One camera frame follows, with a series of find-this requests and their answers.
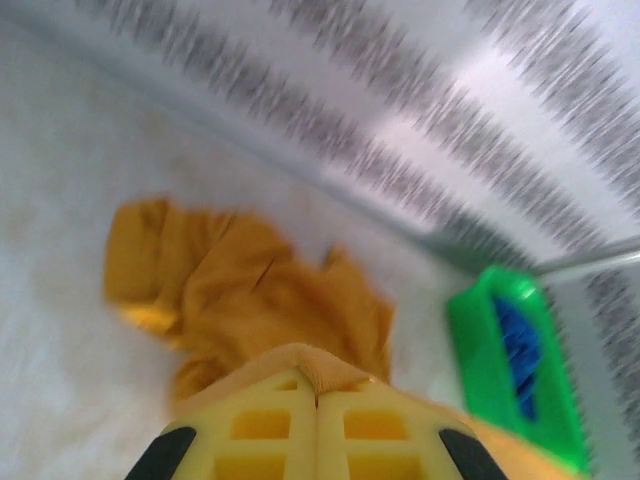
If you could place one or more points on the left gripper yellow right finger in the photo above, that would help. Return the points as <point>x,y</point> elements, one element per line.
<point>400,440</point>

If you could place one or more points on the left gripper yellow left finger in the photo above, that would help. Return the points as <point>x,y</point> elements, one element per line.
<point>225,435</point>

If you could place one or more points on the yellow printed t-shirt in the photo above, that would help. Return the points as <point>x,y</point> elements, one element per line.
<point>240,280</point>

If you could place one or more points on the blue t-shirt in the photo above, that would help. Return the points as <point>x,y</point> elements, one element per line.
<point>520,345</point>

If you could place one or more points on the green plastic basket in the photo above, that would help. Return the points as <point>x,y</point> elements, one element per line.
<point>470,340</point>

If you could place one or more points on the aluminium rail along wall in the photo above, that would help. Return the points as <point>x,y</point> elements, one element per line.
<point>400,225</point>

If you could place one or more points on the aluminium corner post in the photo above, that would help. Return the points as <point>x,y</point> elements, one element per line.
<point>595,260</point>

